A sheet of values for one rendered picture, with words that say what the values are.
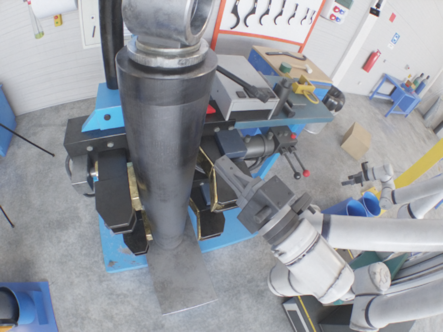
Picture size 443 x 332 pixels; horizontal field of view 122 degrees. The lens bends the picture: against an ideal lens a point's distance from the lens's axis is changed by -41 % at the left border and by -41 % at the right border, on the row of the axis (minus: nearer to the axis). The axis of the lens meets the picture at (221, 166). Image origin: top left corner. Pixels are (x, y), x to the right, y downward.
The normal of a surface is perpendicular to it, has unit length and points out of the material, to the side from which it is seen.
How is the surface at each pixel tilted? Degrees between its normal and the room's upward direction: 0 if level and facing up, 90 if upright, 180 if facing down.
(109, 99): 0
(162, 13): 93
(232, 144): 0
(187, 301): 0
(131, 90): 90
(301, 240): 18
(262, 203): 90
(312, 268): 40
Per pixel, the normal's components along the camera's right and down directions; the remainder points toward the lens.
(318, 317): 0.21, -0.56
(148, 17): -0.29, 0.83
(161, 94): 0.11, 0.83
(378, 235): -0.43, -0.29
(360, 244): -0.45, 0.33
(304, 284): -0.75, 0.45
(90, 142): 0.33, 0.81
